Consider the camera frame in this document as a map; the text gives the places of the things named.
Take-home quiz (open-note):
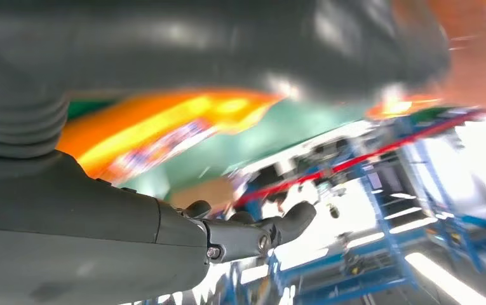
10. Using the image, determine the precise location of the brown cardboard box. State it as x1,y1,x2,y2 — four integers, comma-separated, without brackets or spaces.
168,179,237,212

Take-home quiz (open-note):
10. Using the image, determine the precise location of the red bar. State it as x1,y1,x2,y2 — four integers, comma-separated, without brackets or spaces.
234,110,485,209

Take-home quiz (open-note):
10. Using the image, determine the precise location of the blue metal frame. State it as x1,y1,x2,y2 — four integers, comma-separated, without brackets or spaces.
221,113,486,305

